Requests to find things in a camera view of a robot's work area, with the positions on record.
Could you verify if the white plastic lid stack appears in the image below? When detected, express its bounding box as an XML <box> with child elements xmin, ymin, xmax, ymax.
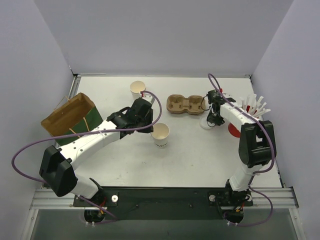
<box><xmin>199</xmin><ymin>117</ymin><xmax>216</xmax><ymax>130</ymax></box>

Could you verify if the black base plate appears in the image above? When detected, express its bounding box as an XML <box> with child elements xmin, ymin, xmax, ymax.
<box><xmin>72</xmin><ymin>186</ymin><xmax>253</xmax><ymax>221</ymax></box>

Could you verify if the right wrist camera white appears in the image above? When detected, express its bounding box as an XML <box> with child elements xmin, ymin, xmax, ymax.
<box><xmin>220</xmin><ymin>88</ymin><xmax>236</xmax><ymax>103</ymax></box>

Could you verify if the white paper coffee cup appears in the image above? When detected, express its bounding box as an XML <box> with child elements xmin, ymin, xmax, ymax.
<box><xmin>151</xmin><ymin>123</ymin><xmax>170</xmax><ymax>148</ymax></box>

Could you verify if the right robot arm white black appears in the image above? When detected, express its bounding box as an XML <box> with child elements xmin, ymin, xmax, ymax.
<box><xmin>206</xmin><ymin>90</ymin><xmax>277</xmax><ymax>202</ymax></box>

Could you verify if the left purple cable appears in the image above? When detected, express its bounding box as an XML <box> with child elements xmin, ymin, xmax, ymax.
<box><xmin>11</xmin><ymin>90</ymin><xmax>163</xmax><ymax>186</ymax></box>

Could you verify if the brown green paper bag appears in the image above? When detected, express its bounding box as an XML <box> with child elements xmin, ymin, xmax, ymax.
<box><xmin>41</xmin><ymin>92</ymin><xmax>103</xmax><ymax>137</ymax></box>

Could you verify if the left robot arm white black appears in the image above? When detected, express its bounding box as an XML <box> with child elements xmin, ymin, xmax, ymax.
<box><xmin>39</xmin><ymin>95</ymin><xmax>155</xmax><ymax>206</ymax></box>

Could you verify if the red straw holder cup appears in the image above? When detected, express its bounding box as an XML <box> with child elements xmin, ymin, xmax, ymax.
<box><xmin>228</xmin><ymin>105</ymin><xmax>257</xmax><ymax>138</ymax></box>

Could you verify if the brown pulp cup carrier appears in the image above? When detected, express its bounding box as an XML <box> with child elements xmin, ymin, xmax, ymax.
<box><xmin>166</xmin><ymin>94</ymin><xmax>207</xmax><ymax>115</ymax></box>

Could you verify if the white wrapped straws bundle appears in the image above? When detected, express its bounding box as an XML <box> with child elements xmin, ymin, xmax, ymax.
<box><xmin>240</xmin><ymin>94</ymin><xmax>271</xmax><ymax>120</ymax></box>

